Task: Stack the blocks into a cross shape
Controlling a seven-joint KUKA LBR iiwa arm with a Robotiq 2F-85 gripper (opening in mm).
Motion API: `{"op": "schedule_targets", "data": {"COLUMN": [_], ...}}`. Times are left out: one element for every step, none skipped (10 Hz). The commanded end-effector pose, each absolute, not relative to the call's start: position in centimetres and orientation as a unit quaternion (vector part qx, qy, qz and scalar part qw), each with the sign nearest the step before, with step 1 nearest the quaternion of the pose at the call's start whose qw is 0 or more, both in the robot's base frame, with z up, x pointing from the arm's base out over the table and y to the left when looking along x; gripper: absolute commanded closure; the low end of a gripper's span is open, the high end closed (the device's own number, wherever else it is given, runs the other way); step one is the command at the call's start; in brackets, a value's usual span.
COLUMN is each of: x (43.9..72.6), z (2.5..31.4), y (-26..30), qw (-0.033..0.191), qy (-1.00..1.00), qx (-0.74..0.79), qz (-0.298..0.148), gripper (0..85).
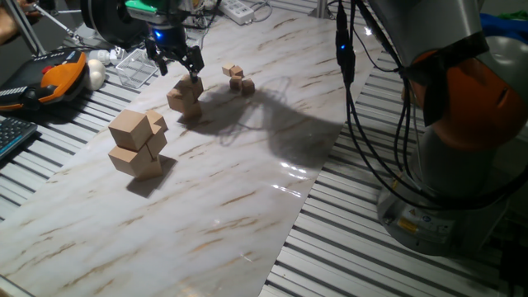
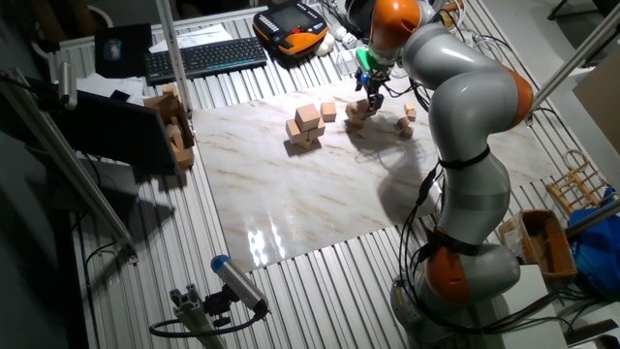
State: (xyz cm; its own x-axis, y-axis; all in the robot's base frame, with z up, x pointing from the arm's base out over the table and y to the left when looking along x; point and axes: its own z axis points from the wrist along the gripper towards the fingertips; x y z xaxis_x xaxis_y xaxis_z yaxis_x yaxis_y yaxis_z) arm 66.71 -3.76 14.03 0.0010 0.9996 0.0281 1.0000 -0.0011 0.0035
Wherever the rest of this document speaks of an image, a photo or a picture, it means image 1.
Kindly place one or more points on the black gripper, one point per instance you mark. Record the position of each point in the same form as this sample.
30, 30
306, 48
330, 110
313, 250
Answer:
169, 39

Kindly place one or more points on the large wooden cube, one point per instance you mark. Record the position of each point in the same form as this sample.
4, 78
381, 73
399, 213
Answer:
158, 119
191, 87
128, 163
128, 130
178, 100
193, 110
158, 142

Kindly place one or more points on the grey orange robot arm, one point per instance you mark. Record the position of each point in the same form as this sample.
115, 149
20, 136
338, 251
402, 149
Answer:
466, 103

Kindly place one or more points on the person's left hand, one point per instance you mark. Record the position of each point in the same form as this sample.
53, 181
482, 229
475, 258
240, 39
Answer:
10, 22

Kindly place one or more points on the clear plastic box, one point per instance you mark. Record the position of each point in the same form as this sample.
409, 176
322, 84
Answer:
134, 70

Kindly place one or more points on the small wooden cube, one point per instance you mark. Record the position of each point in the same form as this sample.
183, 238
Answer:
235, 83
248, 86
237, 71
227, 69

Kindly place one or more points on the white plug adapter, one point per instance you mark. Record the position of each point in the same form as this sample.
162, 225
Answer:
103, 55

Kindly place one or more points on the white power strip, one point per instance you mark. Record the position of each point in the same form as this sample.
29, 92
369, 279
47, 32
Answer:
237, 10

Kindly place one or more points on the black filament spool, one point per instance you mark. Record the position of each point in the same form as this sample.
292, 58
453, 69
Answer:
107, 20

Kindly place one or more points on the white egg-shaped object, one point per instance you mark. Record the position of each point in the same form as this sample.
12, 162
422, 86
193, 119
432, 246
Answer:
95, 74

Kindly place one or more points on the grey metal stand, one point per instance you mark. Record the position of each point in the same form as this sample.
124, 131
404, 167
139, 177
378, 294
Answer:
72, 31

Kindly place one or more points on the orange black teach pendant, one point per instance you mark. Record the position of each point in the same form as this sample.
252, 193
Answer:
57, 78

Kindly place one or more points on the slanted metal pole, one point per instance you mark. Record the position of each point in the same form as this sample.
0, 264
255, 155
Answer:
24, 26

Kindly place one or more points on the marble pattern mat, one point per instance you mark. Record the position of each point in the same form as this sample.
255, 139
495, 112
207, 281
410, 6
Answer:
247, 206

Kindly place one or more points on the black keyboard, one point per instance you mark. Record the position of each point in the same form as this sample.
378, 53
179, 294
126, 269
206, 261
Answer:
14, 134

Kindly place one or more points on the blue bag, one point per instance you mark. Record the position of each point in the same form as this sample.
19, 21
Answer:
503, 29

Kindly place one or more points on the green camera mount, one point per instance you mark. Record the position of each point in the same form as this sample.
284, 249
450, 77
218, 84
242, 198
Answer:
140, 7

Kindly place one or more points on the aluminium frame profile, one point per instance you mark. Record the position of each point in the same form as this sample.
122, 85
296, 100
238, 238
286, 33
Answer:
321, 8

